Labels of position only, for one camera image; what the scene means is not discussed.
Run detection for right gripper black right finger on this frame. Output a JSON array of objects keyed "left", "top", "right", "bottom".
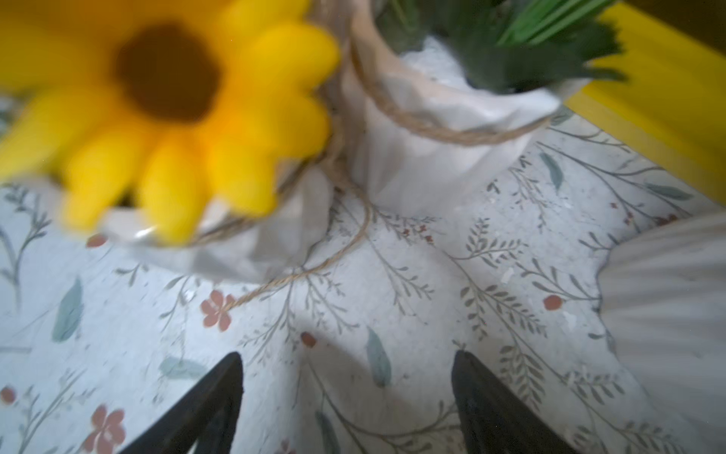
[{"left": 451, "top": 350, "right": 576, "bottom": 454}]

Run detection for shelf pot three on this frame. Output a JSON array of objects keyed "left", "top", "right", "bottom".
[
  {"left": 340, "top": 1, "right": 624, "bottom": 217},
  {"left": 597, "top": 210, "right": 725, "bottom": 439}
]

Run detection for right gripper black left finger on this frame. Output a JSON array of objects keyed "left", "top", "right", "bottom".
[{"left": 122, "top": 352, "right": 244, "bottom": 453}]

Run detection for shelf pot four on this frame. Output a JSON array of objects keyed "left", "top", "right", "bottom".
[{"left": 1, "top": 1, "right": 340, "bottom": 283}]

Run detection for yellow wooden shelf unit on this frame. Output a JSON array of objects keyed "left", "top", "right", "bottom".
[{"left": 567, "top": 1, "right": 725, "bottom": 204}]

